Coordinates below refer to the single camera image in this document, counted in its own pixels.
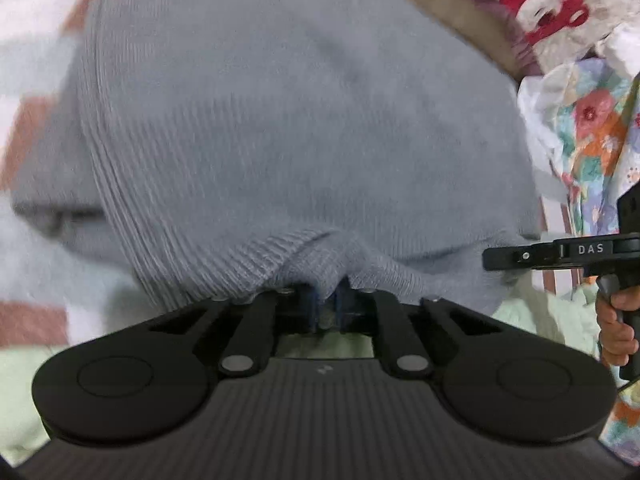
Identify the checked mat with dog print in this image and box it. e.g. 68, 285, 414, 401
0, 0, 147, 352

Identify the light green cloth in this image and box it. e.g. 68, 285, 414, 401
0, 280, 602, 462

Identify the white quilt with red bears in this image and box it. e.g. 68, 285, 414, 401
450, 0, 640, 77

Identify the grey knit sweater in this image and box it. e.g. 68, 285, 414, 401
10, 0, 547, 317

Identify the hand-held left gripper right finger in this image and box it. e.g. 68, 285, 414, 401
334, 285, 504, 381

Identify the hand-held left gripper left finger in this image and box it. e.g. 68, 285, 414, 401
145, 287, 322, 379

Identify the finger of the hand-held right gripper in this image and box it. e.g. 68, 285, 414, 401
482, 240, 567, 272

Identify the floral printed cloth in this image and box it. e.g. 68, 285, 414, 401
517, 24, 640, 467

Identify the person's right hand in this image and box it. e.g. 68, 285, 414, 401
595, 292, 640, 368

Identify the beige bed base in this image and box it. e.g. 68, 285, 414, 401
339, 0, 546, 82

